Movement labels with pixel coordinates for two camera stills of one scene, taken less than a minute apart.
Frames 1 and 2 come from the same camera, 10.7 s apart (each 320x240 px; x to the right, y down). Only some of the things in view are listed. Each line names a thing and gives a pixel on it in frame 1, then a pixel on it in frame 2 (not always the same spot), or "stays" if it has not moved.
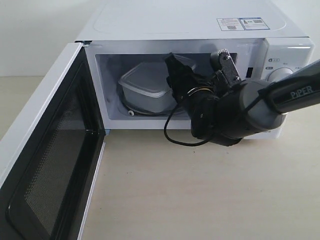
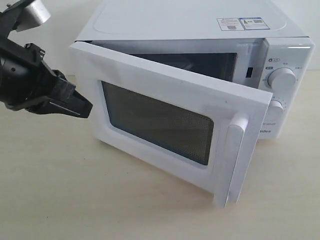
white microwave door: (47, 193) -> (200, 131)
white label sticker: (230, 24) stays
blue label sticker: (253, 23) stays
